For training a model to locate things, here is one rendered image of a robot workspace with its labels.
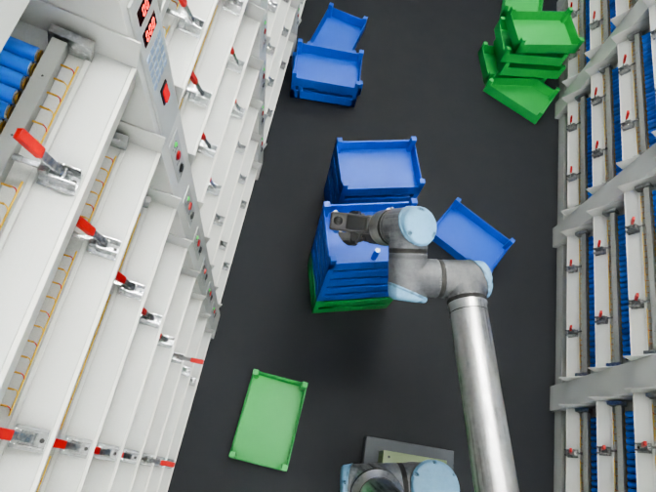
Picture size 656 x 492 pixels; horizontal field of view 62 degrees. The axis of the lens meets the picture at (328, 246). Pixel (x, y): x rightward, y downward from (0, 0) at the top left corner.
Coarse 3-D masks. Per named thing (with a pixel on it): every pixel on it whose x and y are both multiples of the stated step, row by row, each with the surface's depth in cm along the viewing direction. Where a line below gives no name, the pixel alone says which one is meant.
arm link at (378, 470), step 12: (348, 468) 158; (360, 468) 158; (372, 468) 155; (384, 468) 158; (396, 468) 159; (348, 480) 154; (360, 480) 150; (372, 480) 148; (384, 480) 147; (396, 480) 152
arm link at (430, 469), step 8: (400, 464) 162; (408, 464) 162; (416, 464) 162; (424, 464) 157; (432, 464) 157; (440, 464) 158; (408, 472) 158; (416, 472) 156; (424, 472) 155; (432, 472) 156; (440, 472) 156; (448, 472) 157; (408, 480) 156; (416, 480) 154; (424, 480) 154; (432, 480) 155; (440, 480) 155; (448, 480) 156; (456, 480) 157; (408, 488) 155; (416, 488) 153; (424, 488) 154; (432, 488) 154; (440, 488) 154; (448, 488) 155; (456, 488) 155
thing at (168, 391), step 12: (192, 300) 158; (192, 312) 157; (192, 324) 156; (180, 336) 153; (180, 348) 152; (168, 372) 149; (180, 372) 150; (168, 384) 148; (168, 396) 147; (156, 408) 145; (168, 408) 146; (156, 420) 144; (156, 432) 143; (156, 444) 142; (144, 468) 140; (144, 480) 139
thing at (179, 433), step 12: (204, 336) 194; (204, 348) 192; (192, 372) 188; (192, 384) 186; (192, 396) 186; (180, 420) 182; (180, 432) 181; (180, 444) 180; (168, 456) 177; (168, 468) 176; (168, 480) 175
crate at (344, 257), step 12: (324, 204) 168; (336, 204) 172; (348, 204) 172; (360, 204) 173; (372, 204) 173; (384, 204) 174; (396, 204) 176; (408, 204) 176; (324, 216) 170; (324, 228) 170; (324, 240) 171; (336, 240) 172; (336, 252) 171; (348, 252) 171; (360, 252) 172; (372, 252) 172; (384, 252) 173; (336, 264) 164; (348, 264) 165; (360, 264) 166; (372, 264) 167; (384, 264) 168
